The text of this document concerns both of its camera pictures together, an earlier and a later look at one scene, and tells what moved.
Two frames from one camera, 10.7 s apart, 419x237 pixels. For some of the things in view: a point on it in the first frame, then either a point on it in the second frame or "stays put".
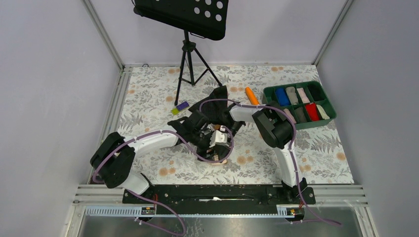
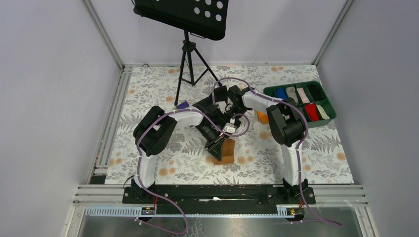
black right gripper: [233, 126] → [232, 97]
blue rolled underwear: [282, 97] stays put
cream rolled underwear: [322, 112] stays put
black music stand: [206, 19] stays put
